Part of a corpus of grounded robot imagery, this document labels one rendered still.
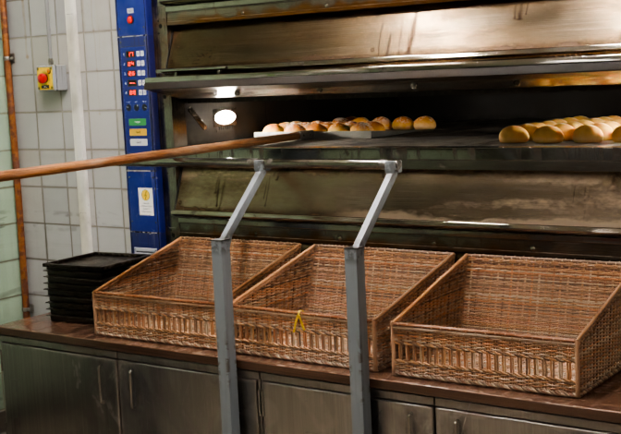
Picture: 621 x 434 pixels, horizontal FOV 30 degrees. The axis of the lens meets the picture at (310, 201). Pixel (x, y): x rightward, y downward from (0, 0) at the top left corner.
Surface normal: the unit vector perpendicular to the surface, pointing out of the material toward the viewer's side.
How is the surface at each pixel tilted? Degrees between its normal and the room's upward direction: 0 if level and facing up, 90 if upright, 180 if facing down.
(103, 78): 90
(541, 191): 70
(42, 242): 90
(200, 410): 90
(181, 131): 90
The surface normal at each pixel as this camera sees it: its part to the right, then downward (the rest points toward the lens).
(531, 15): -0.53, -0.25
